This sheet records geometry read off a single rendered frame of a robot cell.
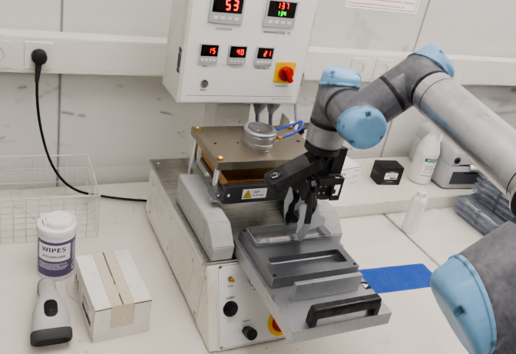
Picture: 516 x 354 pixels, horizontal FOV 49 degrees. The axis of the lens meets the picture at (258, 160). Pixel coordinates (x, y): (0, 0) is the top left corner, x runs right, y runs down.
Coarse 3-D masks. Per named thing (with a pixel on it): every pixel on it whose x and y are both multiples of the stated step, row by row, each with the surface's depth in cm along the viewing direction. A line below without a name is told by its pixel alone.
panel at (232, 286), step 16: (224, 272) 119; (240, 272) 121; (224, 288) 119; (240, 288) 121; (224, 304) 119; (240, 304) 121; (256, 304) 123; (224, 320) 120; (240, 320) 121; (256, 320) 123; (272, 320) 125; (224, 336) 120; (240, 336) 122; (256, 336) 123; (272, 336) 125
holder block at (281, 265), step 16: (240, 240) 119; (320, 240) 121; (336, 240) 122; (256, 256) 112; (272, 256) 112; (288, 256) 114; (304, 256) 116; (320, 256) 118; (336, 256) 119; (272, 272) 108; (288, 272) 109; (304, 272) 110; (320, 272) 111; (336, 272) 113; (352, 272) 115; (272, 288) 107
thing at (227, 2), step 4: (220, 0) 125; (224, 0) 125; (228, 0) 125; (232, 0) 126; (236, 0) 126; (220, 4) 125; (224, 4) 125; (228, 4) 126; (232, 4) 126; (236, 4) 127; (216, 8) 125; (220, 8) 126; (224, 8) 126; (228, 8) 126; (232, 8) 127; (236, 8) 127
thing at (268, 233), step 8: (288, 224) 122; (296, 224) 123; (256, 232) 117; (264, 232) 118; (272, 232) 118; (280, 232) 119; (288, 232) 119; (312, 232) 121; (320, 232) 122; (328, 232) 122; (256, 240) 114; (264, 240) 115; (272, 240) 115
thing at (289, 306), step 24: (240, 264) 117; (264, 288) 107; (288, 288) 108; (312, 288) 105; (336, 288) 108; (360, 288) 112; (288, 312) 102; (360, 312) 106; (384, 312) 107; (288, 336) 100; (312, 336) 101
